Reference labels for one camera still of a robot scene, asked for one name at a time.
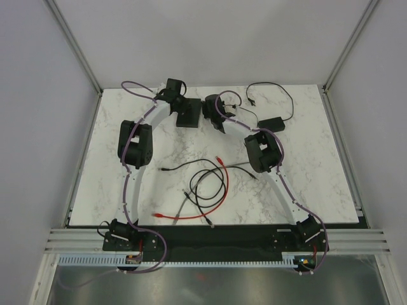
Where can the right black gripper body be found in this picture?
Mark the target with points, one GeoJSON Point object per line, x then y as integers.
{"type": "Point", "coordinates": [207, 114]}

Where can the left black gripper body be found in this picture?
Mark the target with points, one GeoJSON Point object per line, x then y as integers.
{"type": "Point", "coordinates": [180, 100]}

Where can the black network switch box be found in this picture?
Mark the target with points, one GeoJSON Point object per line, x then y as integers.
{"type": "Point", "coordinates": [190, 113]}

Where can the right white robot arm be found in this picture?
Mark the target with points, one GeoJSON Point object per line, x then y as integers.
{"type": "Point", "coordinates": [265, 154]}

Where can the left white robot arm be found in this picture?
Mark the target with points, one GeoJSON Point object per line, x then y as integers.
{"type": "Point", "coordinates": [135, 148]}

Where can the black power adapter brick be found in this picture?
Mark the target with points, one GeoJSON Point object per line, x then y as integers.
{"type": "Point", "coordinates": [273, 124]}

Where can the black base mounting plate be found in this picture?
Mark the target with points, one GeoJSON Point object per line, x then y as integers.
{"type": "Point", "coordinates": [224, 243]}

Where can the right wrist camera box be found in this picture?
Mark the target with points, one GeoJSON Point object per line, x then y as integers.
{"type": "Point", "coordinates": [216, 108]}

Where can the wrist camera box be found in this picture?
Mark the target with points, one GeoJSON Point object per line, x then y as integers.
{"type": "Point", "coordinates": [216, 108]}
{"type": "Point", "coordinates": [176, 85]}

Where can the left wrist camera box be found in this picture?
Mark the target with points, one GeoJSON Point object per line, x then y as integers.
{"type": "Point", "coordinates": [176, 85]}

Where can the left aluminium frame post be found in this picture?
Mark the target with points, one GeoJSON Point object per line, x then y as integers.
{"type": "Point", "coordinates": [73, 44]}

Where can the aluminium frame post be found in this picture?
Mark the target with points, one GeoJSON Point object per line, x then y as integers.
{"type": "Point", "coordinates": [73, 44]}
{"type": "Point", "coordinates": [350, 44]}

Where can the white slotted cable duct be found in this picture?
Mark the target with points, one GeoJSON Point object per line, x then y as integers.
{"type": "Point", "coordinates": [131, 261]}

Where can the right aluminium frame post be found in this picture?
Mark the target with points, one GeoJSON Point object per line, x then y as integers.
{"type": "Point", "coordinates": [350, 44]}

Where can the aluminium front rail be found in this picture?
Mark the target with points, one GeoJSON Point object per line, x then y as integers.
{"type": "Point", "coordinates": [341, 242]}

